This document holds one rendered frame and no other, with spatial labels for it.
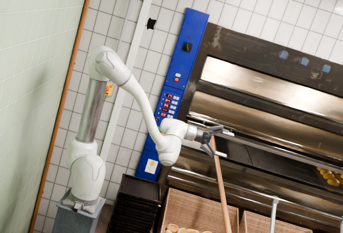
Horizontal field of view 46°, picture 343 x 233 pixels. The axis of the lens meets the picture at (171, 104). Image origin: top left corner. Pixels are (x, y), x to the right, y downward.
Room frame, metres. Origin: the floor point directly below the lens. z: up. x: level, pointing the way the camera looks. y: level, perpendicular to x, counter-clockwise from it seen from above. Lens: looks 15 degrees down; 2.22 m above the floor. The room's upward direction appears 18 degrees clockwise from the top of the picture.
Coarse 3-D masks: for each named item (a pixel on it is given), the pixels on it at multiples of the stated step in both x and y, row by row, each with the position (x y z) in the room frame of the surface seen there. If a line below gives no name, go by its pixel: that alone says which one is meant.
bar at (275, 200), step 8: (176, 168) 2.42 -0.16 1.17; (200, 176) 2.42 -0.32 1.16; (208, 176) 2.44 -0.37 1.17; (224, 184) 2.43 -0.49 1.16; (232, 184) 2.44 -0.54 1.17; (248, 192) 2.44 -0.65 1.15; (256, 192) 2.44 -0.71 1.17; (272, 200) 2.45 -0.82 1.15; (280, 200) 2.45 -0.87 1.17; (288, 200) 2.47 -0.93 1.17; (272, 208) 2.43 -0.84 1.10; (304, 208) 2.46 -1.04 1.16; (312, 208) 2.47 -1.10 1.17; (272, 216) 2.38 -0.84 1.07; (328, 216) 2.46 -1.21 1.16; (336, 216) 2.47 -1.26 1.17; (272, 224) 2.34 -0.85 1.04; (272, 232) 2.30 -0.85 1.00
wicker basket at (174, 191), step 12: (168, 192) 2.72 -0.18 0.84; (180, 192) 2.77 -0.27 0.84; (168, 204) 2.73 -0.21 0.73; (180, 204) 2.75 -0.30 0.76; (192, 204) 2.76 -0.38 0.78; (216, 204) 2.77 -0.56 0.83; (180, 216) 2.72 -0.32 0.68; (192, 216) 2.73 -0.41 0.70; (204, 216) 2.74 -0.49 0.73; (216, 216) 2.75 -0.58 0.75; (192, 228) 2.71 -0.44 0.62; (204, 228) 2.72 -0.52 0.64; (216, 228) 2.73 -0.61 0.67
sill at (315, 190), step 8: (184, 152) 2.79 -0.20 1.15; (192, 152) 2.80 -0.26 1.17; (200, 152) 2.81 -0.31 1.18; (208, 160) 2.80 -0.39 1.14; (224, 160) 2.81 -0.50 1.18; (232, 160) 2.86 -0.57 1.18; (240, 168) 2.81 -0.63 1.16; (248, 168) 2.82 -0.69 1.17; (256, 168) 2.85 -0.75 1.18; (264, 176) 2.82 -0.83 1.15; (272, 176) 2.82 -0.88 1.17; (280, 176) 2.84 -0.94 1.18; (288, 184) 2.83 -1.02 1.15; (296, 184) 2.83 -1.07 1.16; (304, 184) 2.84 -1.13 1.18; (320, 192) 2.84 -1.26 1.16; (328, 192) 2.84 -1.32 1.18; (336, 192) 2.89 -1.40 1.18
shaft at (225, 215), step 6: (216, 150) 2.88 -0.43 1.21; (216, 156) 2.76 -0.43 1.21; (216, 162) 2.65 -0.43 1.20; (216, 168) 2.56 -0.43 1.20; (222, 180) 2.37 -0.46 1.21; (222, 186) 2.29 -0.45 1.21; (222, 192) 2.21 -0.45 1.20; (222, 198) 2.13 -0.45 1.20; (222, 204) 2.07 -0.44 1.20; (222, 210) 2.03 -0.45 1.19; (228, 216) 1.95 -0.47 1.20; (228, 222) 1.88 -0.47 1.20; (228, 228) 1.82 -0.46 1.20
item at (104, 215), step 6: (108, 204) 2.73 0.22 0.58; (102, 210) 2.63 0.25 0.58; (108, 210) 2.66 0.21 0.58; (102, 216) 2.56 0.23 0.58; (108, 216) 2.58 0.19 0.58; (156, 216) 2.78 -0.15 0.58; (102, 222) 2.48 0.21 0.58; (108, 222) 2.51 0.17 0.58; (156, 222) 2.70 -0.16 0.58; (96, 228) 2.40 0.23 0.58; (102, 228) 2.42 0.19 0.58; (156, 228) 2.62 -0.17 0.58
